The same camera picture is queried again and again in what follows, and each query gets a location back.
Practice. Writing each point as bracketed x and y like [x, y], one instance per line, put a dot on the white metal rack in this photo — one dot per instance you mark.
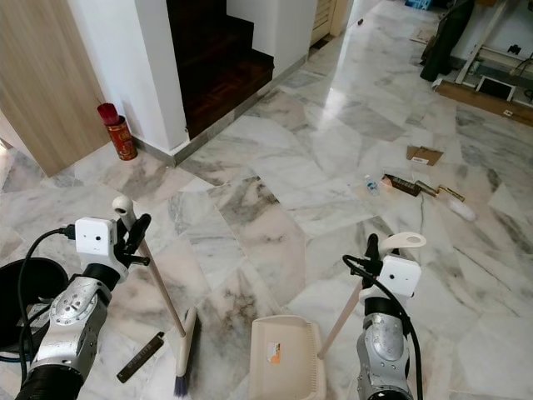
[485, 52]

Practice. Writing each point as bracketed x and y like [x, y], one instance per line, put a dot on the black round waste bin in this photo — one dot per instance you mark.
[46, 279]

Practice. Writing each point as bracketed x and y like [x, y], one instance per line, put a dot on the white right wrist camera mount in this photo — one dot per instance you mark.
[400, 275]

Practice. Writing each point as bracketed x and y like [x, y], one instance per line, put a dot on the black hanging garment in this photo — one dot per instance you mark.
[445, 37]

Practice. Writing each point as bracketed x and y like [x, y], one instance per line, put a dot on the brown wooden board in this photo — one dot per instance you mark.
[483, 102]

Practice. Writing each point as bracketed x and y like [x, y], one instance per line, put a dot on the red cylindrical can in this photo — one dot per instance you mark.
[121, 135]

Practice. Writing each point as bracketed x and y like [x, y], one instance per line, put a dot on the blue box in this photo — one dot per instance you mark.
[416, 3]

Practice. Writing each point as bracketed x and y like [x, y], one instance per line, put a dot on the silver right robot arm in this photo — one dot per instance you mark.
[383, 350]

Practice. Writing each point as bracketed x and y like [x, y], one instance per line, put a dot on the dark flat strip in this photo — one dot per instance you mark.
[140, 357]

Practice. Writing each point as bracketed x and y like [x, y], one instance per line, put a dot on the small clear plastic bottle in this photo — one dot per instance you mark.
[371, 183]

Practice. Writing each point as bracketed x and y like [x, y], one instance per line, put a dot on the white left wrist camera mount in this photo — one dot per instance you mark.
[96, 240]

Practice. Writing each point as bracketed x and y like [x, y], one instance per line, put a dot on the light wooden door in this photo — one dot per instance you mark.
[325, 17]

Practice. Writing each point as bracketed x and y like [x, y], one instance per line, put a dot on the dark wooden staircase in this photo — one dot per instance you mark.
[216, 67]

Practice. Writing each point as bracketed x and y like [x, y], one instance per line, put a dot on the white plastic bottle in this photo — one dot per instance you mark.
[460, 208]

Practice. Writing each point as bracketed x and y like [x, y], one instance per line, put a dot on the gold wrapper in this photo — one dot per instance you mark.
[448, 193]

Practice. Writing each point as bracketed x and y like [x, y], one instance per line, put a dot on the light wooden wall panel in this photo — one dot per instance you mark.
[50, 75]

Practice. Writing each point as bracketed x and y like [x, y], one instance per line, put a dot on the dark brown packet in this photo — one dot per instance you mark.
[402, 184]

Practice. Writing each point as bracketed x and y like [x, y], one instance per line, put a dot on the brown cardboard piece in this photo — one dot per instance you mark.
[425, 155]

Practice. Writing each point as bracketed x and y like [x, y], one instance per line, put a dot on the white framed picture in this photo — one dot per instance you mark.
[497, 87]

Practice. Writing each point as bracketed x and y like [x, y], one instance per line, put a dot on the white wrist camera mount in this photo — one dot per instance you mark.
[400, 275]
[96, 240]

